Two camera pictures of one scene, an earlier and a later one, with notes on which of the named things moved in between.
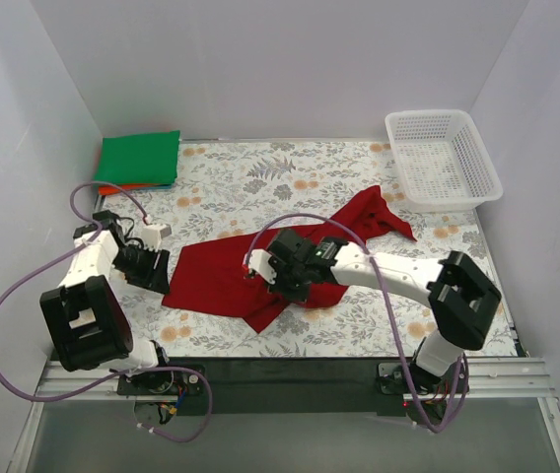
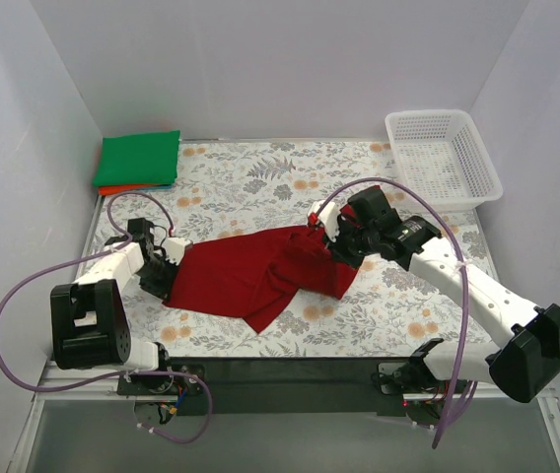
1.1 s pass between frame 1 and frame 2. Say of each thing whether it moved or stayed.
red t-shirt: moved
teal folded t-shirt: stayed
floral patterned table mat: stayed
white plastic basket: stayed
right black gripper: moved
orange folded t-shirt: stayed
